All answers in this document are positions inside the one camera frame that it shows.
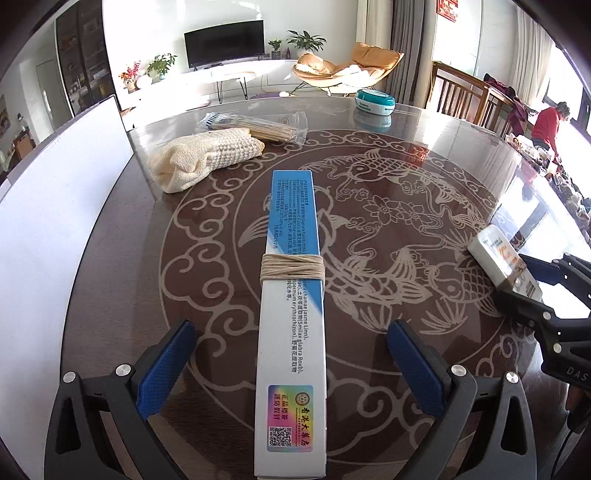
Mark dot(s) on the clear packet of wooden sticks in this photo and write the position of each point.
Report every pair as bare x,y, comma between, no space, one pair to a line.
258,129

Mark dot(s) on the grey curtain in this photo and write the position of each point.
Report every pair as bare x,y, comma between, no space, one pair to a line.
411,50

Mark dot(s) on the person's right hand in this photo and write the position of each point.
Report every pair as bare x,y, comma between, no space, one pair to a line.
577,404

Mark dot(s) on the white television console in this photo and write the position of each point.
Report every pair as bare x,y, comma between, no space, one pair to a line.
194,85

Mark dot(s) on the red wall hanging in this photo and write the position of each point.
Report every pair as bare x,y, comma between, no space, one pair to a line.
448,9

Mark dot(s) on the dark red clothes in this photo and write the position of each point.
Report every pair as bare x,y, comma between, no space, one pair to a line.
517,108

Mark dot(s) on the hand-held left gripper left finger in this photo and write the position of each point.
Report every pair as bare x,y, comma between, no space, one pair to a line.
166,369

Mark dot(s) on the small green potted plant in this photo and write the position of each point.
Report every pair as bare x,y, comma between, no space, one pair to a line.
275,48

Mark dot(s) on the dark glass cabinet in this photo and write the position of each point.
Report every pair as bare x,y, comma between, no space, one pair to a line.
85,55

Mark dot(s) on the orange lounge chair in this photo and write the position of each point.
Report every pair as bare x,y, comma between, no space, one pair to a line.
337,71

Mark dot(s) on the black television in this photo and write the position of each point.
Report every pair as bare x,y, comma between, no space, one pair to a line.
225,44

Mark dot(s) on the side table with hairpin legs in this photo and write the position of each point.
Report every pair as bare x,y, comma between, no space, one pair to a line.
233,76

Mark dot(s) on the red flower plant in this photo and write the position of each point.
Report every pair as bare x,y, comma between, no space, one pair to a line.
130,76

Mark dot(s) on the white sheer curtain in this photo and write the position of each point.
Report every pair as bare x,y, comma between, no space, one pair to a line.
374,23

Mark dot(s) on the wooden chair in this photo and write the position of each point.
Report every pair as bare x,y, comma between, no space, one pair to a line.
457,94

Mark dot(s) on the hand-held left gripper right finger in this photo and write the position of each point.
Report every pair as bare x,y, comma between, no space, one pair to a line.
415,369

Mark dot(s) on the large leafy potted plant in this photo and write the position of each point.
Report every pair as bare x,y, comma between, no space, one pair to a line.
307,41

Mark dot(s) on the white box with gold print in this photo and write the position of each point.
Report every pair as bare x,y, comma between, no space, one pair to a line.
498,254

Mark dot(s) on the cream knitted cloth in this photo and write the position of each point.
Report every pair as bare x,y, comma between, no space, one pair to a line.
198,157

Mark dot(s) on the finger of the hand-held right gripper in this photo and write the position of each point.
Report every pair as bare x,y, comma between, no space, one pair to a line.
545,270
531,311

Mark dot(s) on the teal round tin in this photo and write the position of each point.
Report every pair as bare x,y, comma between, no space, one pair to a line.
375,101

